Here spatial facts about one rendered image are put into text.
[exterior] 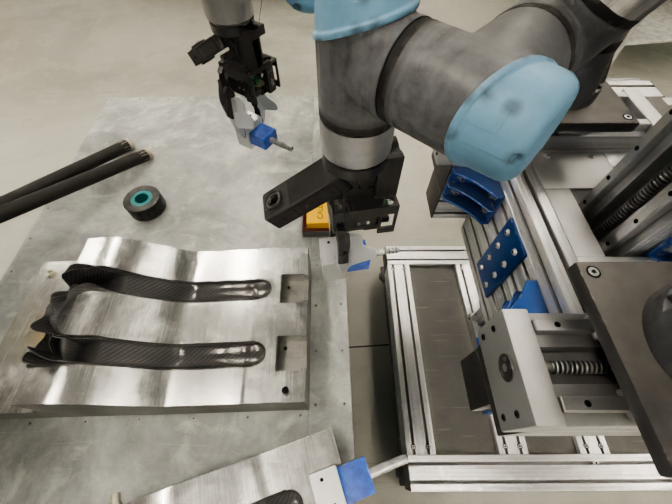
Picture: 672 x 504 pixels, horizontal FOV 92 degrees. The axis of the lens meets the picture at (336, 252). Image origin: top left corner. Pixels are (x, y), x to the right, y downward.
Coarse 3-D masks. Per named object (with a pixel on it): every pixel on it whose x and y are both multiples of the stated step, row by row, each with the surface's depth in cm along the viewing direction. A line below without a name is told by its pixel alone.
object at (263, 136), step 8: (248, 112) 70; (256, 120) 68; (256, 128) 69; (264, 128) 69; (272, 128) 69; (240, 136) 70; (248, 136) 69; (256, 136) 68; (264, 136) 68; (272, 136) 69; (248, 144) 71; (256, 144) 70; (264, 144) 68; (280, 144) 68; (288, 144) 68
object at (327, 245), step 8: (320, 240) 52; (328, 240) 52; (320, 248) 51; (328, 248) 51; (384, 248) 54; (392, 248) 54; (320, 256) 55; (328, 256) 50; (328, 264) 49; (360, 264) 52; (368, 264) 52; (328, 272) 52; (336, 272) 52; (328, 280) 54
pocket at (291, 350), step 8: (280, 336) 51; (288, 336) 51; (296, 336) 51; (280, 344) 52; (288, 344) 52; (296, 344) 52; (304, 344) 51; (280, 352) 52; (288, 352) 52; (296, 352) 52; (304, 352) 51; (280, 360) 51; (288, 360) 51; (296, 360) 51; (304, 360) 50; (280, 368) 50; (288, 368) 50; (296, 368) 50
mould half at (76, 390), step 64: (128, 256) 54; (192, 256) 59; (256, 256) 59; (64, 320) 47; (128, 320) 49; (192, 320) 52; (256, 320) 52; (0, 384) 49; (64, 384) 43; (128, 384) 46; (192, 384) 47; (256, 384) 47
